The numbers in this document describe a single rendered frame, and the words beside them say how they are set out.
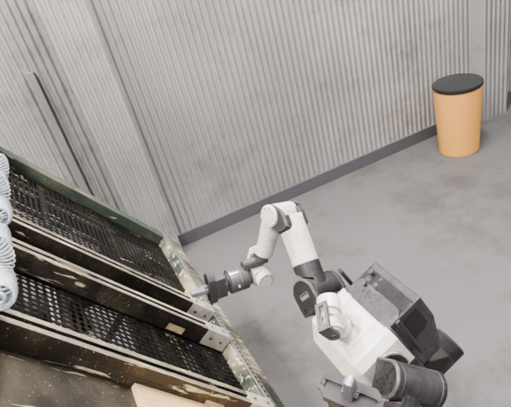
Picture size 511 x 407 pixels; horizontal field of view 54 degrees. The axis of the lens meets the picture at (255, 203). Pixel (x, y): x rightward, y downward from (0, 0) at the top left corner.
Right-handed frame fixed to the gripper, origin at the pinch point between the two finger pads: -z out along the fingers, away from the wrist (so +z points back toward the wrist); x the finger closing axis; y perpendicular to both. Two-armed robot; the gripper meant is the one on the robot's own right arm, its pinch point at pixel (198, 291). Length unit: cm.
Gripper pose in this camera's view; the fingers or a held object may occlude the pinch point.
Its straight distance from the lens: 178.6
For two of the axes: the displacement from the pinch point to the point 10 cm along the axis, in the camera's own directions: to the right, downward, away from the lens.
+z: 9.0, -2.6, 3.4
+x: -0.8, -8.8, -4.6
